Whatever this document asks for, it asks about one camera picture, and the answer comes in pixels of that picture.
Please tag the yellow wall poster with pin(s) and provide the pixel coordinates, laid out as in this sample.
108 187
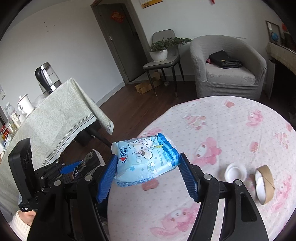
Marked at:
152 3

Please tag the person's left hand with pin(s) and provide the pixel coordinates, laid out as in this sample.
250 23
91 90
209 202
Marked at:
26 217

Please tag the glass electric kettle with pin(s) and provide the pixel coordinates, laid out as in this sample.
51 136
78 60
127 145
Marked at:
47 77

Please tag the white plastic cap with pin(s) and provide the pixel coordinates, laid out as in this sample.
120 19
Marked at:
235 172

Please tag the beige lace cloth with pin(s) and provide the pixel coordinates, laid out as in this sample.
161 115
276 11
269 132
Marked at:
282 52

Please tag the white ceramic jar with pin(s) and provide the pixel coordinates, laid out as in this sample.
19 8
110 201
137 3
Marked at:
25 105

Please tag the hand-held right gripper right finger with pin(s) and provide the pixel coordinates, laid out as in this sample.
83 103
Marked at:
188 178

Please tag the grey door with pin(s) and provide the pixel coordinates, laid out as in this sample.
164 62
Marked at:
124 46

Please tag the pink printed tablecloth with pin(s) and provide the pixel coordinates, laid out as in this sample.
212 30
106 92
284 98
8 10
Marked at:
219 129

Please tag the potted green plant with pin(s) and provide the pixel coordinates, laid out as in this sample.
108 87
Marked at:
159 54

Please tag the black plastic packet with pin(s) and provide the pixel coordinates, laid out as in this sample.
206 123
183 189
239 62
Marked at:
91 162

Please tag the dark grey box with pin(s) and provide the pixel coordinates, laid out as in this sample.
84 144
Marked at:
82 136

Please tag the cardboard tape roll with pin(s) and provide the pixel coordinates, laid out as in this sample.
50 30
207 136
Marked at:
269 183

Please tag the dark cabinet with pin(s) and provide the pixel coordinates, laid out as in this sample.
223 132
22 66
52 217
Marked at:
284 88

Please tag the blue tissue pack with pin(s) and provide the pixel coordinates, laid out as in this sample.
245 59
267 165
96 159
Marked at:
143 162

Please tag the red door ornament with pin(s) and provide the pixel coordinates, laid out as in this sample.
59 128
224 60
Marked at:
117 16

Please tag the grey ribbed armchair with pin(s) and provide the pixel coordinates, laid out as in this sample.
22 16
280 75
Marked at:
231 78

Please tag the black handbag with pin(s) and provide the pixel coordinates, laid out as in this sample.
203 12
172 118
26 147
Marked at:
225 60

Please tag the framed globe picture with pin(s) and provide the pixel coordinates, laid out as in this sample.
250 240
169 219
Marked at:
274 34

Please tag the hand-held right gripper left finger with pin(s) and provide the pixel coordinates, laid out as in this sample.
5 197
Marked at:
107 180

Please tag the person's left forearm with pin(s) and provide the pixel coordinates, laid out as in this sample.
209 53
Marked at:
19 228

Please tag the cardboard box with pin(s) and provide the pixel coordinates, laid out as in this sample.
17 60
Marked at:
144 87

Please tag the pale green patterned tablecloth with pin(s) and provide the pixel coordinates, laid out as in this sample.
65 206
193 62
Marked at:
53 115

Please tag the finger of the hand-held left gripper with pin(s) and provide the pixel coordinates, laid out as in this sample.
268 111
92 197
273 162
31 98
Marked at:
69 168
66 179

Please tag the grey dining chair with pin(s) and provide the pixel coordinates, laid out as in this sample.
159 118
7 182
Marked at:
161 64

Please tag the glass jar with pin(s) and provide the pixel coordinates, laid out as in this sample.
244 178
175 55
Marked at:
12 115

